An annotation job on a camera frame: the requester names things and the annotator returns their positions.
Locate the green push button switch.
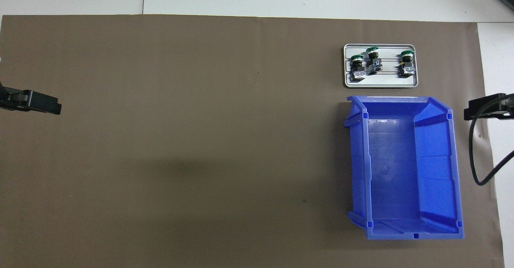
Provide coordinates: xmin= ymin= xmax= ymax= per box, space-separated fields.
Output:
xmin=349 ymin=54 xmax=367 ymax=82
xmin=365 ymin=47 xmax=383 ymax=76
xmin=398 ymin=50 xmax=415 ymax=78

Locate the grey metal tray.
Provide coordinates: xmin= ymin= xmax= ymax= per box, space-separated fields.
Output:
xmin=343 ymin=43 xmax=419 ymax=88

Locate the blue plastic storage bin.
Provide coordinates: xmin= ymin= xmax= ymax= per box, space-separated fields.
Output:
xmin=344 ymin=95 xmax=465 ymax=240

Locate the brown paper table mat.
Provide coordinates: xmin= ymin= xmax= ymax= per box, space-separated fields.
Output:
xmin=0 ymin=14 xmax=506 ymax=268

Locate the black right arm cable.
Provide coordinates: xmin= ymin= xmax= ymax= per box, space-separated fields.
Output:
xmin=471 ymin=93 xmax=514 ymax=186

